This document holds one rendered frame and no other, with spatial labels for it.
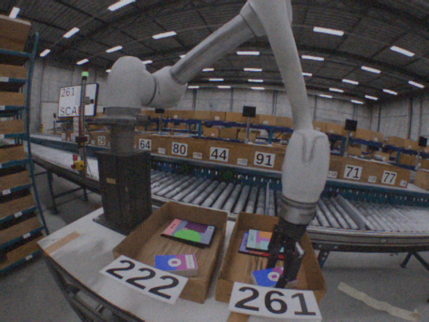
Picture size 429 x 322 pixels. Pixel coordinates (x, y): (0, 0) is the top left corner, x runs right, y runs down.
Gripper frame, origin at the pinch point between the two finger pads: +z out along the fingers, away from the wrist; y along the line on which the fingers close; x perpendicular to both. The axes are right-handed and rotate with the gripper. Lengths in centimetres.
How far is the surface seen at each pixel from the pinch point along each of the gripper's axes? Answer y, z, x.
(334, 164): -70, -21, 86
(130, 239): -13.4, -3.4, -44.6
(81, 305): -7, 36, -74
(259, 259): -10.8, 3.8, -0.5
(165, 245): -20.1, 4.0, -34.1
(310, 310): 17.5, -6.5, -1.2
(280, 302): 13.1, -6.2, -6.3
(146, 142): -143, -19, -72
